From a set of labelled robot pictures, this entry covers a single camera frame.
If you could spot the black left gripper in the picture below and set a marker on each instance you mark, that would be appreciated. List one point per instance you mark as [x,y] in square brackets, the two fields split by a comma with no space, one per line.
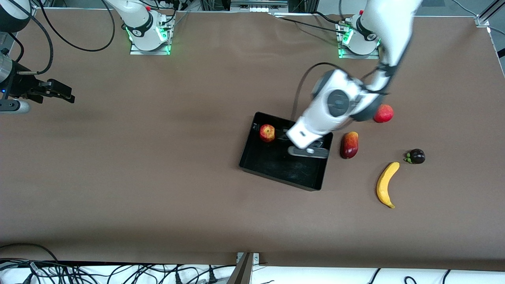
[282,135]

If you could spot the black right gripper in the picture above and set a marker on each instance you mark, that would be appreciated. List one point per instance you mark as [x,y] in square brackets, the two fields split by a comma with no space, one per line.
[21,86]

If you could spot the red yellow apple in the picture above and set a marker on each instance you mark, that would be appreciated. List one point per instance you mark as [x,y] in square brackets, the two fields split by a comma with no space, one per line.
[267,133]

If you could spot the black plastic box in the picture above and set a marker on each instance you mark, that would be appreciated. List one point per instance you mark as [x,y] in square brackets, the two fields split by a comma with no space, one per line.
[276,169]

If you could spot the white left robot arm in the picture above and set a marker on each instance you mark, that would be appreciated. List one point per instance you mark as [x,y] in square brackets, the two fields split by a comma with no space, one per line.
[315,118]

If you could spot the yellow banana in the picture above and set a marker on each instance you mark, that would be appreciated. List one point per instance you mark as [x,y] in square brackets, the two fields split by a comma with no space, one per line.
[384,185]

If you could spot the red yellow mango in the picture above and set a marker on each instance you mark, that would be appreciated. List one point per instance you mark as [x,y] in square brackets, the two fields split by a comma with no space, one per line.
[349,146]

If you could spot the red pomegranate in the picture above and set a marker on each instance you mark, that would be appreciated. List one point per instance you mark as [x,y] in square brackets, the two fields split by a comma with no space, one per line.
[385,114]

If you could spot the brown table cover sheet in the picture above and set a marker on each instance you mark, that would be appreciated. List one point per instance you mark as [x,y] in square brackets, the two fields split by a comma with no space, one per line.
[158,157]

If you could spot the dark purple mangosteen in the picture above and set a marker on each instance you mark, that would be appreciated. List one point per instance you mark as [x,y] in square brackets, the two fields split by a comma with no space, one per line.
[417,156]

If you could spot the aluminium corner profile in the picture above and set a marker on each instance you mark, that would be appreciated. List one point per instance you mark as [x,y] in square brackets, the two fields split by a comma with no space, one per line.
[487,14]

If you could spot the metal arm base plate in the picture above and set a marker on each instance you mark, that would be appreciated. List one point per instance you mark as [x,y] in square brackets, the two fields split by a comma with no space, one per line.
[357,56]
[150,52]

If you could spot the aluminium frame post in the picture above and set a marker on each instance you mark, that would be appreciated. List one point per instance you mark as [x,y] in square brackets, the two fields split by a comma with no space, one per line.
[240,272]

